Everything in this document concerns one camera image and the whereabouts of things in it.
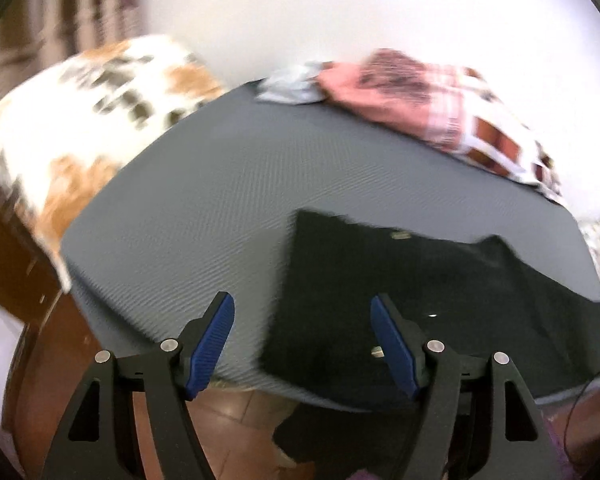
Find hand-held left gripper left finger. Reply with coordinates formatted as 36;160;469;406
40;291;236;480

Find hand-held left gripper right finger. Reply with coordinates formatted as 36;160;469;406
370;293;567;480

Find black pants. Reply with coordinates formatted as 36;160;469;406
262;209;600;466

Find grey textured mat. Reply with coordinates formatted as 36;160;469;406
60;77;600;413

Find pink tree-print blanket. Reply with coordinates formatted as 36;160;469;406
317;48;563;198

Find white floral pillow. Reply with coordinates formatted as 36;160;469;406
0;34;228;293

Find light blue striped cloth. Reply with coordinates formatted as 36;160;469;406
256;61;331;106

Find brown curtain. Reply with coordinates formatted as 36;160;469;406
0;0;148;86

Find thin black cable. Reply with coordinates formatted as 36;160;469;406
566;357;600;443

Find wooden bed frame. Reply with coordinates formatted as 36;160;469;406
0;180;106;466

